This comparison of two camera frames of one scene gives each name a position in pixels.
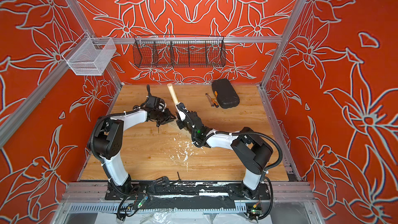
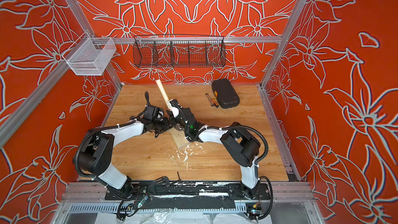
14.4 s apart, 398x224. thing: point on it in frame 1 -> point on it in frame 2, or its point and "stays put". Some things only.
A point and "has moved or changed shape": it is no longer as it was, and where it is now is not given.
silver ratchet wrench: x=210 y=100 stays put
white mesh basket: x=90 y=56 stays put
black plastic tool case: x=227 y=97 stays put
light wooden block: x=174 y=125 has moved or changed shape
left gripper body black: x=162 y=117 -> x=160 y=126
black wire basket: x=180 y=51 stays put
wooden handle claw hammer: x=169 y=85 -> x=167 y=100
